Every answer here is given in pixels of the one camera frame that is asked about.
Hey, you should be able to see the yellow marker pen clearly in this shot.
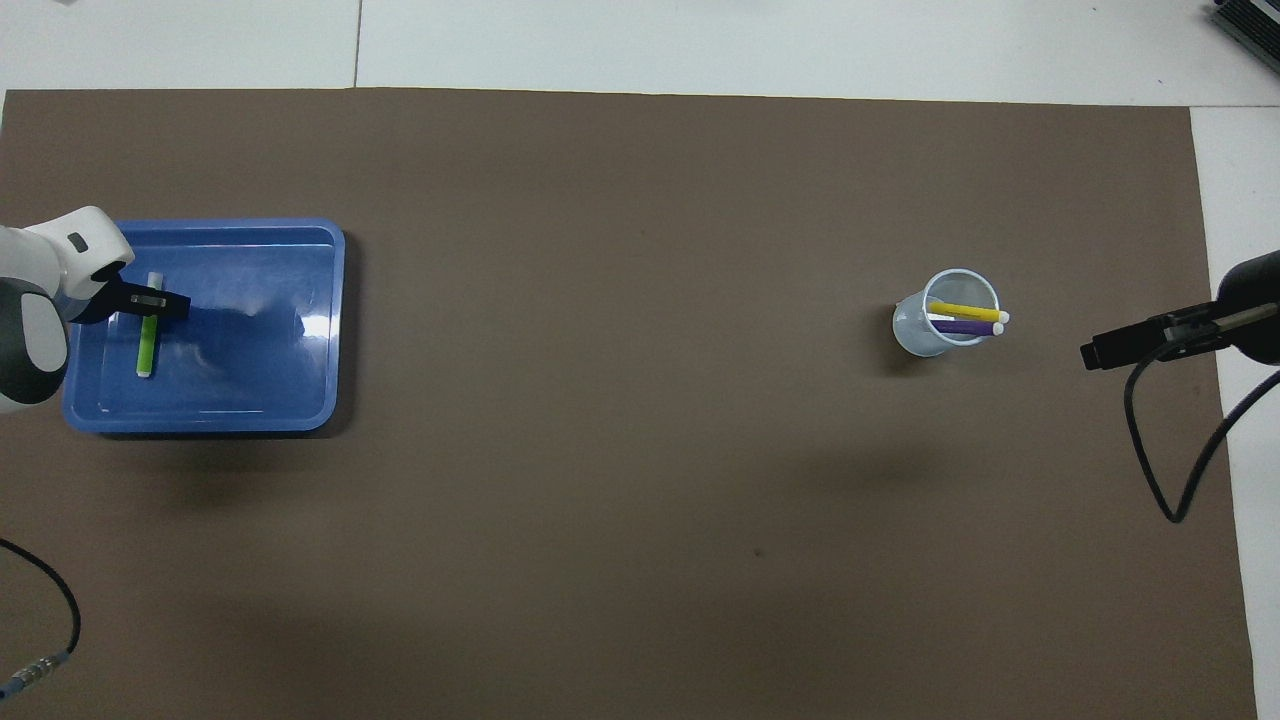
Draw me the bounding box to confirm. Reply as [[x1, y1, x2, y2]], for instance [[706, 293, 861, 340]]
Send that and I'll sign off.
[[927, 300, 1011, 324]]

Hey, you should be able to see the blue plastic tray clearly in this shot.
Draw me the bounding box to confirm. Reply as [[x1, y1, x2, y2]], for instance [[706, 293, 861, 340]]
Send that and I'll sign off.
[[62, 218, 347, 435]]

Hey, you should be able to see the green marker pen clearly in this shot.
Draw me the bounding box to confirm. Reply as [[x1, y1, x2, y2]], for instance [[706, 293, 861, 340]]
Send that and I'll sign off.
[[136, 272, 164, 379]]

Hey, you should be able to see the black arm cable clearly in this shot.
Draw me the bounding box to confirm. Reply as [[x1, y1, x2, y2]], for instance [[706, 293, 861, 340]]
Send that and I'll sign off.
[[0, 538, 83, 701], [1125, 345, 1280, 524]]

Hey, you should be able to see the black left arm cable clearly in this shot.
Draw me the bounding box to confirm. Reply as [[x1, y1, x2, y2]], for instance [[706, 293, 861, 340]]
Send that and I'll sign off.
[[0, 538, 83, 701]]

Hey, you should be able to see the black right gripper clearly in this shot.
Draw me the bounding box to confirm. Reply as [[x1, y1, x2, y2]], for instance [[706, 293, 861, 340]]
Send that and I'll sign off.
[[1080, 250, 1280, 372]]

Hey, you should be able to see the translucent plastic cup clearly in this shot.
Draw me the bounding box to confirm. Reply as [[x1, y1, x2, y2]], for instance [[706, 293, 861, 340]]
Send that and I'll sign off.
[[892, 268, 1002, 359]]

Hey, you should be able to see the brown table mat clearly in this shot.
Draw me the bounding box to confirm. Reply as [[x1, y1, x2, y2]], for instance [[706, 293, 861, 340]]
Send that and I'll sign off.
[[0, 88, 1259, 720]]

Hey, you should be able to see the grey ribbed device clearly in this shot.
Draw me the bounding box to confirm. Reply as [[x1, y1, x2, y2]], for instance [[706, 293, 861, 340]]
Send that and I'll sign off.
[[1210, 0, 1280, 51]]

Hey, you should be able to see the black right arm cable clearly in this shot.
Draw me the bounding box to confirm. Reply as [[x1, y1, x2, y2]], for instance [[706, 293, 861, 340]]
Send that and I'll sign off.
[[1125, 345, 1280, 524]]

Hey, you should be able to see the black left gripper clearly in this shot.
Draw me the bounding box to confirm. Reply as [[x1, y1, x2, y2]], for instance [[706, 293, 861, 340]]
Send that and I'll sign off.
[[70, 265, 191, 326]]

